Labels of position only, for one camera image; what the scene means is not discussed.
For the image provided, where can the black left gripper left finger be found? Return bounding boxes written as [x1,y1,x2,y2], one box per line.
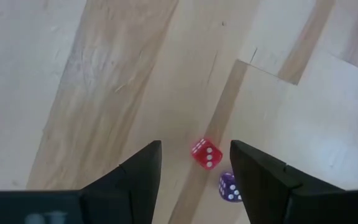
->
[0,139,162,224]

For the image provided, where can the small purple die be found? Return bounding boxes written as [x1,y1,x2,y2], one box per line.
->
[218,171,243,203]

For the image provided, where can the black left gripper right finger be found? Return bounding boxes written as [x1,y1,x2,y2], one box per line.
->
[229,139,358,224]

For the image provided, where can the small pink die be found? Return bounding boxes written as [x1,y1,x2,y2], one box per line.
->
[191,137,224,170]

